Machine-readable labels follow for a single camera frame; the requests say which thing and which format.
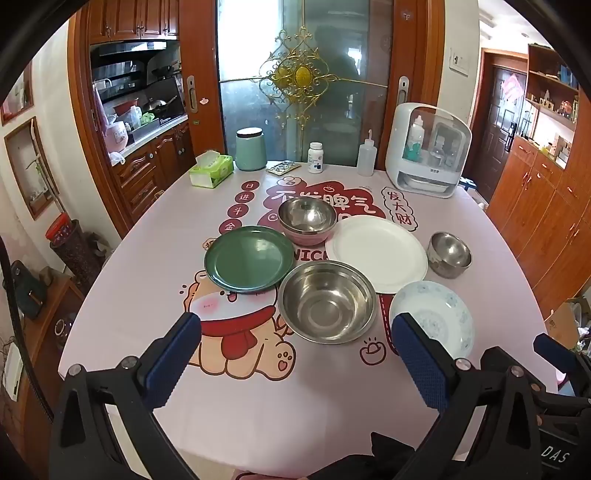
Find green plate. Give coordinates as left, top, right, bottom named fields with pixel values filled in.
left=204, top=225, right=295, bottom=294

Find clear squeeze bottle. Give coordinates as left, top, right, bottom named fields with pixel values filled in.
left=357, top=130, right=376, bottom=177

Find green canister with dark lid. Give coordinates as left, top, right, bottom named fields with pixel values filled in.
left=235, top=127, right=268, bottom=172

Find pink rice cooker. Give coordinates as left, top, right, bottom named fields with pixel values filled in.
left=104, top=121, right=129, bottom=153

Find black cable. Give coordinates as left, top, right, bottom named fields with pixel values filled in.
left=0, top=240, right=51, bottom=416

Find wooden kitchen cabinets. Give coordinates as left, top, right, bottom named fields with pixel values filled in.
left=111, top=122, right=197, bottom=222
left=88, top=0, right=181, bottom=44

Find wooden shelf cabinet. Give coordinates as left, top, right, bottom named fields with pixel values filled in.
left=487, top=44, right=591, bottom=319

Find pink printed tablecloth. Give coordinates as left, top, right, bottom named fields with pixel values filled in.
left=58, top=161, right=561, bottom=464

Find wooden upper kitchen cabinets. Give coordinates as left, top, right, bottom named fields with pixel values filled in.
left=88, top=0, right=181, bottom=44

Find white bowl with blue pattern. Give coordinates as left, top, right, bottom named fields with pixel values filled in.
left=389, top=280, right=476, bottom=361

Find glass jar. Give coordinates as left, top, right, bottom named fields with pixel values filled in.
left=53, top=314, right=77, bottom=349

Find white flat device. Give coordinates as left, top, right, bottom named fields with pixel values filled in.
left=2, top=344, right=24, bottom=400

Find cardboard box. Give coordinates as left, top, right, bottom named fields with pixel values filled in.
left=544, top=302, right=583, bottom=349

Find small wooden wall frame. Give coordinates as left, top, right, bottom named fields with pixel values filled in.
left=0, top=60, right=35, bottom=125

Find dark jar with red lid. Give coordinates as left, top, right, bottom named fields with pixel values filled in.
left=45, top=213, right=105, bottom=282

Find small steel bowl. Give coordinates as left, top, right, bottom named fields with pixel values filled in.
left=427, top=232, right=473, bottom=280

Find glass door with gold ornament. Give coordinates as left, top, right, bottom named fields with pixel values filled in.
left=217, top=0, right=394, bottom=168

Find dark wooden entry door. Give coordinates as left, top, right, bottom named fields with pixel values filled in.
left=480, top=51, right=527, bottom=181

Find black handbag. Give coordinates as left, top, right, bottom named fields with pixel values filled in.
left=9, top=260, right=49, bottom=319

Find green tissue box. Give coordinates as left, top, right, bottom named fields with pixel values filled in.
left=188, top=150, right=234, bottom=188

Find large steel bowl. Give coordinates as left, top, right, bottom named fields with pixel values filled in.
left=278, top=260, right=378, bottom=344

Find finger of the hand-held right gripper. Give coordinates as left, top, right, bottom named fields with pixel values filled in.
left=532, top=333, right=591, bottom=397

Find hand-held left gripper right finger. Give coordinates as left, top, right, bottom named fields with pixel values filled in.
left=392, top=312, right=541, bottom=480

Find pink bowl with steel lining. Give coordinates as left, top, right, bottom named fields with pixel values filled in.
left=277, top=197, right=338, bottom=247

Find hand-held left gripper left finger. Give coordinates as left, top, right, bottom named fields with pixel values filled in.
left=48, top=312, right=202, bottom=480

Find wooden side cabinet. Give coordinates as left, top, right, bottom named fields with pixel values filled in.
left=21, top=274, right=86, bottom=462

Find white plate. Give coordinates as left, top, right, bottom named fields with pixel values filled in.
left=325, top=215, right=428, bottom=295

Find white countertop sterilizer cabinet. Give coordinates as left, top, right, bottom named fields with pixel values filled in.
left=385, top=102, right=473, bottom=199

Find black wok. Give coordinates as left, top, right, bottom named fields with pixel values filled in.
left=143, top=96, right=178, bottom=116

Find wooden lower kitchen cabinets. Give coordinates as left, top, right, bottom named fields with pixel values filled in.
left=111, top=122, right=197, bottom=222

